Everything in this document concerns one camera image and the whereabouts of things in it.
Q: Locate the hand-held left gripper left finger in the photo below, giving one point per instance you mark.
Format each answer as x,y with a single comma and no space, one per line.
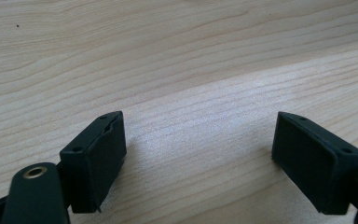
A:
93,165

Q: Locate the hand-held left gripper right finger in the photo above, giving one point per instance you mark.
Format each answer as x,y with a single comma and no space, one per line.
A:
317,165

